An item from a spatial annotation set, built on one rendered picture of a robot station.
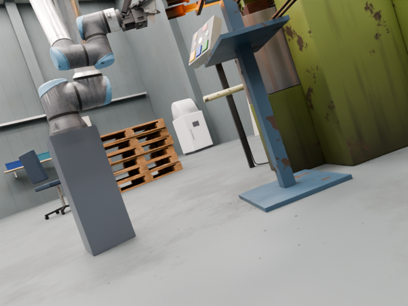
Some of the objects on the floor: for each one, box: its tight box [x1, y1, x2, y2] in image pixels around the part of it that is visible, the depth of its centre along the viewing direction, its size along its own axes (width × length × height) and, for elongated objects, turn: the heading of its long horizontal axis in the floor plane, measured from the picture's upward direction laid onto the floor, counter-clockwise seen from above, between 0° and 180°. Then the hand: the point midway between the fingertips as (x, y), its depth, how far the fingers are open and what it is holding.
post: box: [215, 63, 255, 168], centre depth 246 cm, size 4×4×108 cm
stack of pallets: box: [100, 118, 183, 193], centre depth 473 cm, size 117×80×83 cm
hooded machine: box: [172, 98, 213, 155], centre depth 895 cm, size 78×70×158 cm
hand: (160, 2), depth 134 cm, fingers open, 14 cm apart
